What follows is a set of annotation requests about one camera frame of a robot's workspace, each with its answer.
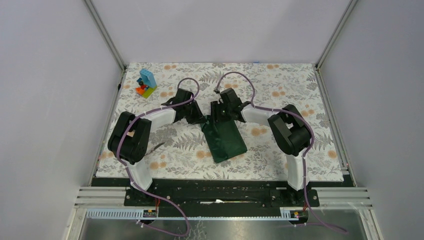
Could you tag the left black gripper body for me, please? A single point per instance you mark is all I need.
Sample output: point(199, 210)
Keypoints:
point(192, 111)

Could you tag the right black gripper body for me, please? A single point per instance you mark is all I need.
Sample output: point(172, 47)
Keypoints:
point(220, 111)

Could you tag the dark green cloth napkin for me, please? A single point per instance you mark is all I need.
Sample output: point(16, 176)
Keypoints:
point(223, 139)

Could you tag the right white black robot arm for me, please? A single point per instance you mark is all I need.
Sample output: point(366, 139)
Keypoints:
point(292, 134)

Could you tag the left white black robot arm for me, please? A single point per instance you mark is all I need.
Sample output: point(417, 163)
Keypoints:
point(130, 136)

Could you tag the floral patterned table mat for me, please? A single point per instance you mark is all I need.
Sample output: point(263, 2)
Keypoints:
point(185, 154)

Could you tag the colourful toy brick build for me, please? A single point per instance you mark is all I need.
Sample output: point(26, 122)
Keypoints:
point(146, 83)

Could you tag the aluminium rail left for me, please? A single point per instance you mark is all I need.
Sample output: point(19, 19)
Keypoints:
point(90, 196)

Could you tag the aluminium rail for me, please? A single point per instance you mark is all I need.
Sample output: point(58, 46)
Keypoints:
point(344, 198)
point(90, 196)

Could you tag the aluminium rail right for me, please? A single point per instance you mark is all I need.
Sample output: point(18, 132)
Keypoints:
point(344, 198)

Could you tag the left aluminium frame post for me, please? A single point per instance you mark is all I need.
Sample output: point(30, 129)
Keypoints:
point(104, 33)

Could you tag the aluminium frame post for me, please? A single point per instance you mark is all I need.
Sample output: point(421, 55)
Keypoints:
point(104, 33)
point(337, 31)

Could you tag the right aluminium frame post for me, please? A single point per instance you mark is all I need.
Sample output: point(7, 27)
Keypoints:
point(337, 31)

